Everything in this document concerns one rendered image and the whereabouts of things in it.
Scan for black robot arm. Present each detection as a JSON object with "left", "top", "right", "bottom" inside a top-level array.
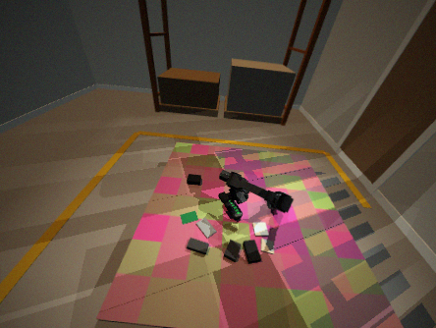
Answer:
[{"left": 219, "top": 170, "right": 293, "bottom": 213}]

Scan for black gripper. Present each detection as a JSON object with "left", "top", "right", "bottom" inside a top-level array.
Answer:
[{"left": 218, "top": 189, "right": 249, "bottom": 203}]

